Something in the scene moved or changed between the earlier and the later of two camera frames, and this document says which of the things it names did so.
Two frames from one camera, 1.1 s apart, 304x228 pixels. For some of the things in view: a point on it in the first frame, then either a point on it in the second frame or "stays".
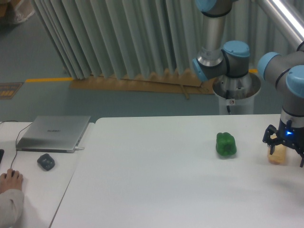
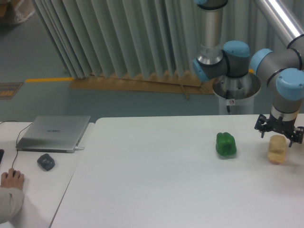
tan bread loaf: [279, 156] stays
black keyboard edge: [2, 152] stays
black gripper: [287, 134] → [286, 127]
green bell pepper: [225, 144] stays
